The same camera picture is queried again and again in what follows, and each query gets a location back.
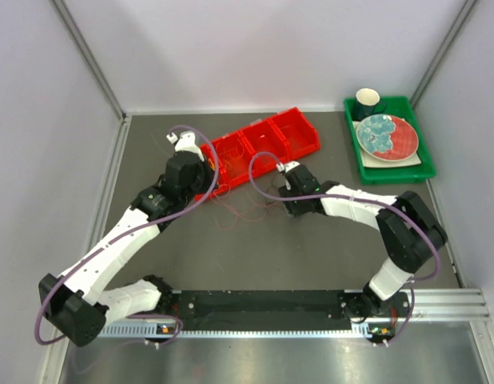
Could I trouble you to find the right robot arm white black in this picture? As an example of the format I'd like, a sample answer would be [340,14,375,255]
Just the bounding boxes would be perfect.
[277,162,448,318]

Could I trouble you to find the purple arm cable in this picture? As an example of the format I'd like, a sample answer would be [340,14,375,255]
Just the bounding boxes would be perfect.
[249,151,443,346]
[34,125,221,350]

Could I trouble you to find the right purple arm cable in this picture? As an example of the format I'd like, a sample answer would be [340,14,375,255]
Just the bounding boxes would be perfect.
[249,151,443,346]

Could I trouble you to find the red blue patterned plate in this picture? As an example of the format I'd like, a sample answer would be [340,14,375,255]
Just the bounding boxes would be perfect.
[355,114,420,161]

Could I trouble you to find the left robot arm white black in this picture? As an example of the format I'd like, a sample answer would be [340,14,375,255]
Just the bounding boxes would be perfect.
[34,149,220,346]

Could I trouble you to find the white square plate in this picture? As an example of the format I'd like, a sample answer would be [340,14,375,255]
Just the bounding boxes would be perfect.
[359,145,422,169]

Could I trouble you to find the red four-compartment bin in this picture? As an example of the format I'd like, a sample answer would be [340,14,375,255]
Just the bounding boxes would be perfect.
[194,106,322,203]

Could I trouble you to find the dark green white cup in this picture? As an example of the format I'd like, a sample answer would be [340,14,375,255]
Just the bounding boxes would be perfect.
[352,88,387,121]

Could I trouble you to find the grey slotted cable duct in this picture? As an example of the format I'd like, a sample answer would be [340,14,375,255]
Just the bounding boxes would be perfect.
[98,322,392,338]

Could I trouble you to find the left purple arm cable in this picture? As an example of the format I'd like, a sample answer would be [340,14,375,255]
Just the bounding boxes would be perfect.
[34,125,221,350]

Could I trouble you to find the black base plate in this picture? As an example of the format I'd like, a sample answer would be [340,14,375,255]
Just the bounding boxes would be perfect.
[132,290,410,332]

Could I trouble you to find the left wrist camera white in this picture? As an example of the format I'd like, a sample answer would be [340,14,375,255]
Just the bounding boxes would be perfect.
[166,131,205,162]

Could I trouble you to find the aluminium frame rail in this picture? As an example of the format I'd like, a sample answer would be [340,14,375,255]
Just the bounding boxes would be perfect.
[54,288,492,323]

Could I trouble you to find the green plastic tray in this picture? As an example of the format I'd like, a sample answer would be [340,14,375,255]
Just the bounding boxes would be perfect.
[344,96,436,185]

